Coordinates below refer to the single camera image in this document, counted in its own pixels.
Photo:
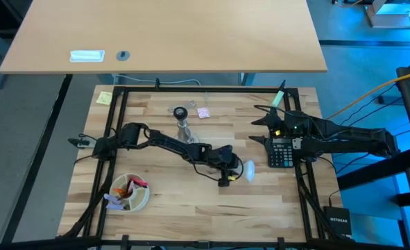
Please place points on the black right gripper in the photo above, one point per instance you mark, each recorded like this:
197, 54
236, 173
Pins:
288, 125

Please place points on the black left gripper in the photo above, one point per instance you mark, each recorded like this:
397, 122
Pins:
223, 159

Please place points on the white globe lightbulb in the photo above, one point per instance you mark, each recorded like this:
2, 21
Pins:
249, 171

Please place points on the silver lamp base black socket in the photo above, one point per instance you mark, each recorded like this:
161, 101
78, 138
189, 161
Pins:
180, 113

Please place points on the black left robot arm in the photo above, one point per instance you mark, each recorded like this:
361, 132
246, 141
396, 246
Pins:
177, 146

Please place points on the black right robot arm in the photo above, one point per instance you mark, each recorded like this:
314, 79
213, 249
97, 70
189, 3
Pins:
350, 137

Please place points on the black desk calculator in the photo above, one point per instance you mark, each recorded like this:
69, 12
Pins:
281, 156

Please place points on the green marker pen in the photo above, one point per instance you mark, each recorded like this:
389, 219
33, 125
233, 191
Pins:
277, 99

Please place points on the clear plastic bag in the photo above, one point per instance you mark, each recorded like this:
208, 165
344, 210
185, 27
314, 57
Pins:
190, 103

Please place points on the red clip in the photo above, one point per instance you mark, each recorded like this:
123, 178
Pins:
139, 182

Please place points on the round cream divided tray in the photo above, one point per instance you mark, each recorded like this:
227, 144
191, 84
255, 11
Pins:
137, 203

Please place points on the pale pink clip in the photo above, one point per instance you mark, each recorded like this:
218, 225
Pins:
131, 187

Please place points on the orange clip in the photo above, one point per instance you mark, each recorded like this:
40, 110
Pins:
119, 191

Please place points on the purple clip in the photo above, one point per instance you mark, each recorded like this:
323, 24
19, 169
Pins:
111, 198
114, 207

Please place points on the beige wooden desk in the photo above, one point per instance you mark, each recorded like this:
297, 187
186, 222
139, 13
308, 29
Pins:
173, 34

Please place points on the yellow sticky note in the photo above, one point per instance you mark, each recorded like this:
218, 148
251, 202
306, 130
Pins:
104, 98

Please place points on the grey desk grommet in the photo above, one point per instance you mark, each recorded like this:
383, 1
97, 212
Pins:
123, 55

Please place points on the white box device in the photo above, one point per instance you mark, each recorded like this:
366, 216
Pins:
392, 14

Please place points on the black aluminium table frame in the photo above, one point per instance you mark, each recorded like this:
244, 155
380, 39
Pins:
204, 89

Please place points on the black Netgear network switch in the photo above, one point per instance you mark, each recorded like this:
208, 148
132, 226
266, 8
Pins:
338, 222

